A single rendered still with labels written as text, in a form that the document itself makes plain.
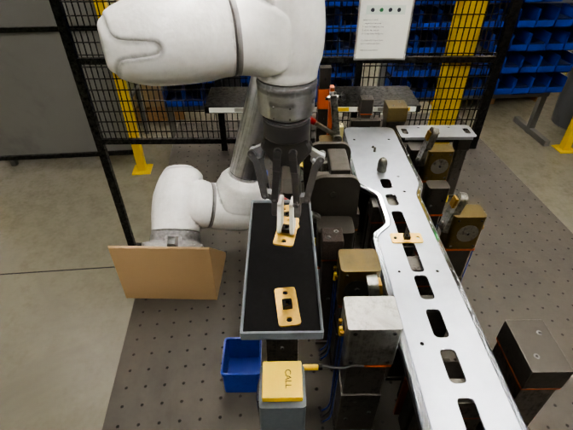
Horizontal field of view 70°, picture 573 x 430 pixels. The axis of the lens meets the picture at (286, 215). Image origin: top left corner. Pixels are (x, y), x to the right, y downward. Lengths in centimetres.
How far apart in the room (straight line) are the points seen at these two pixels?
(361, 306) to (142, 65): 56
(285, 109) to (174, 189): 77
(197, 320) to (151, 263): 22
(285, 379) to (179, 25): 50
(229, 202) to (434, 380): 79
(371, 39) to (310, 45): 136
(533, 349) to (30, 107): 321
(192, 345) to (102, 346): 104
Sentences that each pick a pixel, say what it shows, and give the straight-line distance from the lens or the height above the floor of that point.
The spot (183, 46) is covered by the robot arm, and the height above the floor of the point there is 159.
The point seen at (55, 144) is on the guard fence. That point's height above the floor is 25.
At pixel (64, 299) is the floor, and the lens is 256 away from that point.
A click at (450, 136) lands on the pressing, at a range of 171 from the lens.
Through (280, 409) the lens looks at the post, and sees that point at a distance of 67.
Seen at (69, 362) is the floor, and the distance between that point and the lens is 228.
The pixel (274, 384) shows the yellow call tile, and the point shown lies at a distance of 66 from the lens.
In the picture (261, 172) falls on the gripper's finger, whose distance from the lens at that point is 71.
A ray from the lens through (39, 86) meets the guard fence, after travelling 335.
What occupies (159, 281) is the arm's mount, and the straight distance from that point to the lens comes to 135.
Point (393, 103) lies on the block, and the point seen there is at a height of 106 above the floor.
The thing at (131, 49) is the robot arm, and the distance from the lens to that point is 55.
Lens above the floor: 173
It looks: 38 degrees down
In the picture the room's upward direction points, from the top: straight up
